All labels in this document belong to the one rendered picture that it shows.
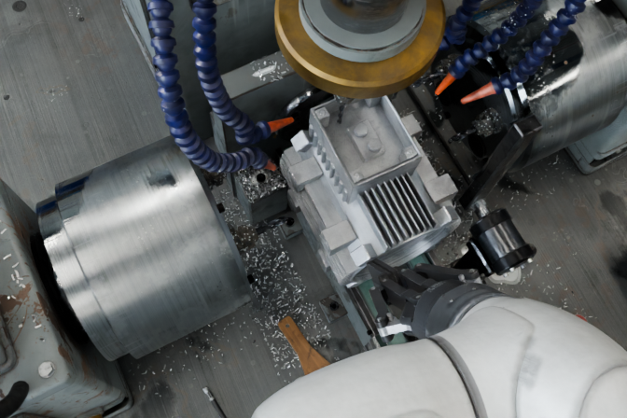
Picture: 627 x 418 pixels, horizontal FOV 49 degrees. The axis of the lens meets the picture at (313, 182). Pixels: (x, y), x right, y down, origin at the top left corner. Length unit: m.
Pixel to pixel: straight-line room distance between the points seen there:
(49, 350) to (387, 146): 0.47
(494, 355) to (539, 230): 0.77
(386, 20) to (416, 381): 0.35
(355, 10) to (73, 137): 0.75
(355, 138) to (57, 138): 0.61
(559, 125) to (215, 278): 0.51
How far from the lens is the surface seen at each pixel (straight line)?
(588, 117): 1.04
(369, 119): 0.93
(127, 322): 0.85
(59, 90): 1.35
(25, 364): 0.82
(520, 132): 0.81
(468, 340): 0.54
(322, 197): 0.93
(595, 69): 1.02
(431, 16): 0.75
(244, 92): 0.90
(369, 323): 1.03
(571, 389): 0.50
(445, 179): 0.95
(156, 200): 0.83
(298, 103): 0.97
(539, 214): 1.29
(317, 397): 0.50
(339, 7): 0.68
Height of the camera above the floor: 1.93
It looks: 68 degrees down
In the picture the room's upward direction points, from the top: 8 degrees clockwise
